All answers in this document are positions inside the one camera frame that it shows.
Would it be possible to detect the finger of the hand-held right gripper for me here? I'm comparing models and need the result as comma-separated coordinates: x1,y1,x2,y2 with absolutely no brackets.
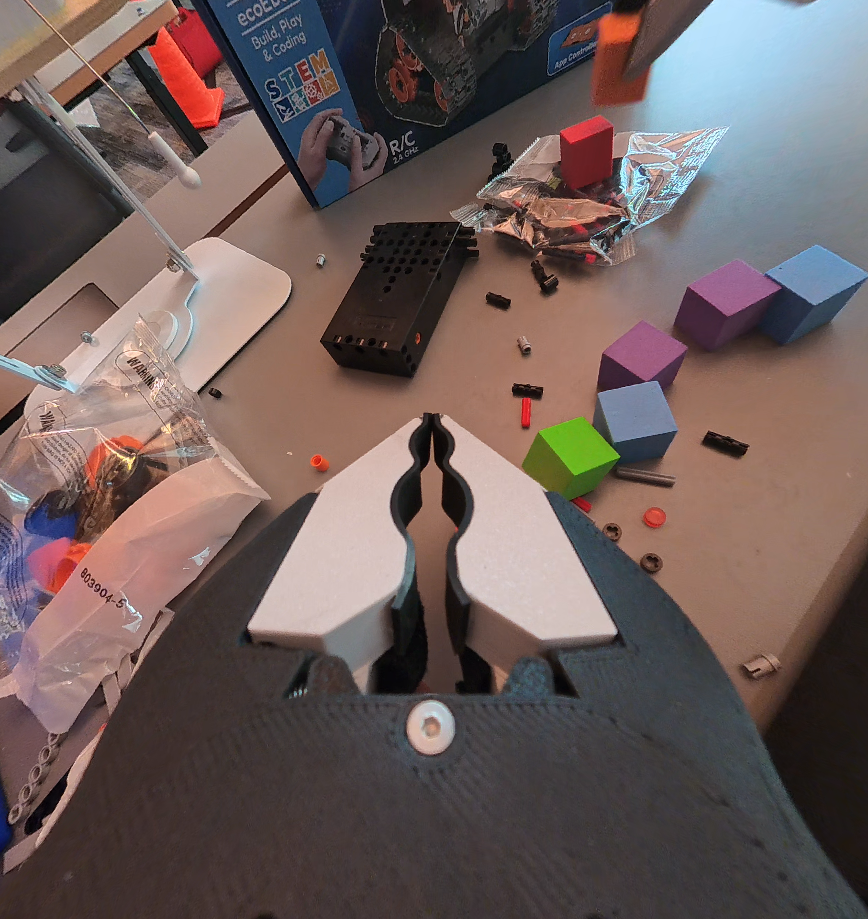
613,0,715,81

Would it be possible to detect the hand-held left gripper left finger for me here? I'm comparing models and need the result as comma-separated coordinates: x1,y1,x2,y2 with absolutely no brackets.
246,413,435,694

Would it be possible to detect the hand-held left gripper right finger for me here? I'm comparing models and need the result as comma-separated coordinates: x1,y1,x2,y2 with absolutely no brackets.
433,413,619,694

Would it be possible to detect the orange foam cube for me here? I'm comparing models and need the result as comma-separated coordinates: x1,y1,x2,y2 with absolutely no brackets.
592,13,652,106

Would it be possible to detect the green foam cube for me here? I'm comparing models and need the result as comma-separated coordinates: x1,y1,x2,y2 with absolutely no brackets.
522,416,622,500

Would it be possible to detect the red foam cube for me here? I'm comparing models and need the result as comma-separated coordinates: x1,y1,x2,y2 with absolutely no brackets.
558,115,616,191

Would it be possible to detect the blue foam cube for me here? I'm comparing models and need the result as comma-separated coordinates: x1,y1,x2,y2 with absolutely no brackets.
760,244,868,346
593,381,679,464

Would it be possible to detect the white label parts bag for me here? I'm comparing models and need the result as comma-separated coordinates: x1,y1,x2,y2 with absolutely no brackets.
14,452,271,735

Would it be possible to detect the purple foam cube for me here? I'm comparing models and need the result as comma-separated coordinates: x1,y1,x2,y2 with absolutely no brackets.
597,321,688,392
674,258,783,353

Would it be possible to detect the clear plastic parts bag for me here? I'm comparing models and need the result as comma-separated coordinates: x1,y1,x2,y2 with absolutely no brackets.
452,128,729,267

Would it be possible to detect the black perforated building plate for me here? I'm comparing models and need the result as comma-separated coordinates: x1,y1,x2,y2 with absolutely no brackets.
321,221,479,379

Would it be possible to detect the white booklet stand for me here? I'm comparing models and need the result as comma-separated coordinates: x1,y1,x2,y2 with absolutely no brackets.
0,0,293,417

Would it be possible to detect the large clear warning bag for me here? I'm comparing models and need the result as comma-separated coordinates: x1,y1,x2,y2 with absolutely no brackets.
0,312,216,708

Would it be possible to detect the blue robot kit box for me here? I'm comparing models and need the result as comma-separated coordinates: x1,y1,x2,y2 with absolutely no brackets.
190,0,614,211

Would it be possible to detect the black perforated pad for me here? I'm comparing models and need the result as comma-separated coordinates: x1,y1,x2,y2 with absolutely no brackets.
764,531,868,919

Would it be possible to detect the pile of grey building beams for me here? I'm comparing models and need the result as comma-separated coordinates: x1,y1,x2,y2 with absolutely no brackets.
3,610,177,873

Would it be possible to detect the orange traffic cone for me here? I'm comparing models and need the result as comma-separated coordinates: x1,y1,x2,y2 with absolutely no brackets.
150,27,224,130

